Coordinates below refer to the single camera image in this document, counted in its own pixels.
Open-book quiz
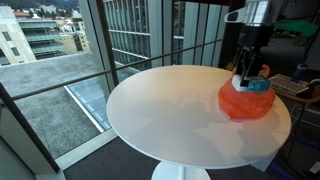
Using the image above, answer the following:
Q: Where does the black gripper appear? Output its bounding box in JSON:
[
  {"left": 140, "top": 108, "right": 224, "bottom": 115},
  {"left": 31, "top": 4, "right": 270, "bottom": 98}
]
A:
[{"left": 233, "top": 25, "right": 275, "bottom": 88}]

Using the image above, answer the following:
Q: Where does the blue white mentos container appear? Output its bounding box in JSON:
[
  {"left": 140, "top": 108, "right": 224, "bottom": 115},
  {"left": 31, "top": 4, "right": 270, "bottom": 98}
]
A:
[{"left": 231, "top": 74, "right": 272, "bottom": 93}]

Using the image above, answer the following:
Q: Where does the small yellow object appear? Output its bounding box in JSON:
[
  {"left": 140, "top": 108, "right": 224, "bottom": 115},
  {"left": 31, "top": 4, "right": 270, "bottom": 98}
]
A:
[{"left": 224, "top": 61, "right": 236, "bottom": 72}]

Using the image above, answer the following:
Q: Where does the orange plastic bowl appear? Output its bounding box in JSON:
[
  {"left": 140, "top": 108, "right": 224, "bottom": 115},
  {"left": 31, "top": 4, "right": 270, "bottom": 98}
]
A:
[{"left": 217, "top": 63, "right": 277, "bottom": 122}]

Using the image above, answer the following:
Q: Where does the silver laptop keyboard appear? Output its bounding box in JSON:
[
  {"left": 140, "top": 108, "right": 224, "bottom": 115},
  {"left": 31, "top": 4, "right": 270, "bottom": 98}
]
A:
[{"left": 268, "top": 73, "right": 312, "bottom": 98}]

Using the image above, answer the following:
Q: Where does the dark blue bottle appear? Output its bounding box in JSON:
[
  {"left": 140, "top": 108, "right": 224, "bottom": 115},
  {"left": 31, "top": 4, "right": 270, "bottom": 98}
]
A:
[{"left": 291, "top": 63, "right": 308, "bottom": 84}]

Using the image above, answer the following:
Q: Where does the green cloth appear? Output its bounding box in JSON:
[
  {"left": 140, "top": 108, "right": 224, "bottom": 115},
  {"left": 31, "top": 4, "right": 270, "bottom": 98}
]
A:
[{"left": 274, "top": 19, "right": 320, "bottom": 38}]

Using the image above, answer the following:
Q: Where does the white sheet under table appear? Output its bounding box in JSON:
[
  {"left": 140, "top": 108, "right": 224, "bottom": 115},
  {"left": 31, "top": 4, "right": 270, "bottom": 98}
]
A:
[{"left": 250, "top": 150, "right": 280, "bottom": 173}]

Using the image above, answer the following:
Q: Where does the dark window mullion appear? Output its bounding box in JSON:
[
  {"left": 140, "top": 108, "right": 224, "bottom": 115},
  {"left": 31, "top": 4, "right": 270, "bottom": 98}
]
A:
[{"left": 95, "top": 0, "right": 120, "bottom": 88}]

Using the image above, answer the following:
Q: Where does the grey window railing bar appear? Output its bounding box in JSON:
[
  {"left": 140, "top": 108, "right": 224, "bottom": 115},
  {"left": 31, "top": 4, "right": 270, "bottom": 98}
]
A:
[{"left": 9, "top": 37, "right": 225, "bottom": 102}]

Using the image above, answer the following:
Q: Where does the white table pedestal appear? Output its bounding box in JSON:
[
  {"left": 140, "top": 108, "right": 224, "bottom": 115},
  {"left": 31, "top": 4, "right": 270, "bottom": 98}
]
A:
[{"left": 151, "top": 161, "right": 212, "bottom": 180}]

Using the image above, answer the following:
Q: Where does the dark slanted window frame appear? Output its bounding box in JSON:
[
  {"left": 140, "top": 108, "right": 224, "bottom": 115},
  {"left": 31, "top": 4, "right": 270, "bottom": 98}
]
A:
[{"left": 0, "top": 82, "right": 62, "bottom": 174}]

